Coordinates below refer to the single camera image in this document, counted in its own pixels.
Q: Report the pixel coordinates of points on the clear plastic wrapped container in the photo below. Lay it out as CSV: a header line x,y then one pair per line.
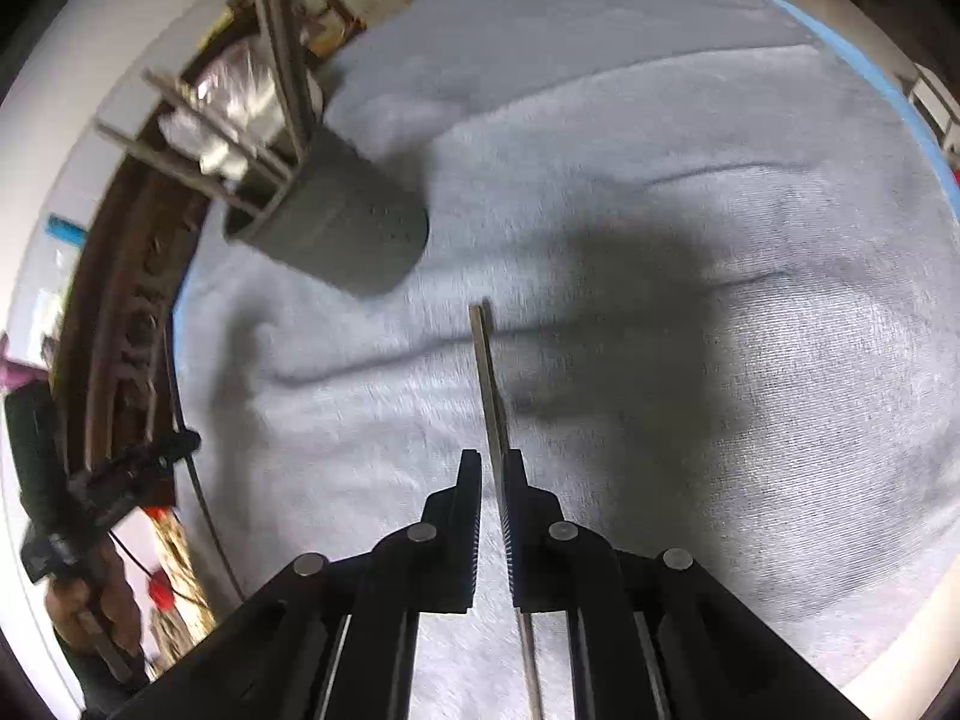
x,y
225,86

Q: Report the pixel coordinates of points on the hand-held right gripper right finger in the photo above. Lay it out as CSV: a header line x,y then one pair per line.
x,y
517,540

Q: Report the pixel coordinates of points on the grey table cloth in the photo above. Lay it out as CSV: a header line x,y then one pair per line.
x,y
675,165

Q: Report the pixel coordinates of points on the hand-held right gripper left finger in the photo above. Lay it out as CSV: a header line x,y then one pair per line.
x,y
471,532

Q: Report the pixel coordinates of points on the carved dark wooden bench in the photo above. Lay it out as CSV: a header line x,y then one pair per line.
x,y
127,300

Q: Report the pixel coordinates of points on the small white stool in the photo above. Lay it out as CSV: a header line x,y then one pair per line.
x,y
937,101

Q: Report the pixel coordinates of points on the person's left hand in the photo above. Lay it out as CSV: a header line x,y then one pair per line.
x,y
101,607

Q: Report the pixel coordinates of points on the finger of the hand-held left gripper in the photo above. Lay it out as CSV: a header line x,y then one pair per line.
x,y
142,461

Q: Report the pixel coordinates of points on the grey utensil holder cup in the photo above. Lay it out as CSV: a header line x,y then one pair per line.
x,y
337,232

